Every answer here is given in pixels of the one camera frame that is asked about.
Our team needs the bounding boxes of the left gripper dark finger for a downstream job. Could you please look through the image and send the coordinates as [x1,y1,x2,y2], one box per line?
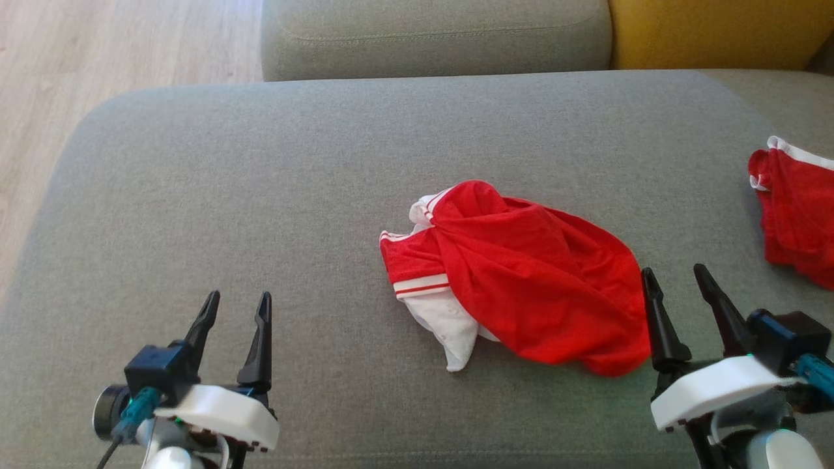
[236,292,273,394]
[184,291,221,376]

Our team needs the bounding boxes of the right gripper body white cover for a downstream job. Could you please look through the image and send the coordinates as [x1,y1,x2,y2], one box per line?
[650,355,806,469]

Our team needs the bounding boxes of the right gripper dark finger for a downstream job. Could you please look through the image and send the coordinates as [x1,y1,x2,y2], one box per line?
[641,267,693,373]
[693,263,757,358]

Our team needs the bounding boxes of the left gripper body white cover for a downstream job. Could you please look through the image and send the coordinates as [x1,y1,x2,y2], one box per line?
[154,384,280,469]

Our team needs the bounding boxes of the red shorts with white stripe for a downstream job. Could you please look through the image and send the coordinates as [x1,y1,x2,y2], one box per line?
[747,135,834,291]

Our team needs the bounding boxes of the red basketball jersey white trim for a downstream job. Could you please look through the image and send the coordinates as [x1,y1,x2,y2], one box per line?
[379,180,653,378]

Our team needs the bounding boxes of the grey-brown sofa back cushion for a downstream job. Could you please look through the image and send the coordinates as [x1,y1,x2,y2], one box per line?
[807,34,834,76]

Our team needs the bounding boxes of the yellow sofa back cushion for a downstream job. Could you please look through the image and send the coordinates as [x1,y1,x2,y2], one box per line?
[608,0,834,71]

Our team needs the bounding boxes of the left camera cable blue plug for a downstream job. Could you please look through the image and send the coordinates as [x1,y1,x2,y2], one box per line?
[96,386,164,469]

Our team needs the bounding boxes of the camera cable blue plug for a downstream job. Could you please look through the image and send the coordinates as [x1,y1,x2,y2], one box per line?
[794,354,834,402]
[96,386,164,469]

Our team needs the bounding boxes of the right camera cable blue plug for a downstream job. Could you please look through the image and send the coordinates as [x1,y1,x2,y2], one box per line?
[794,354,834,402]

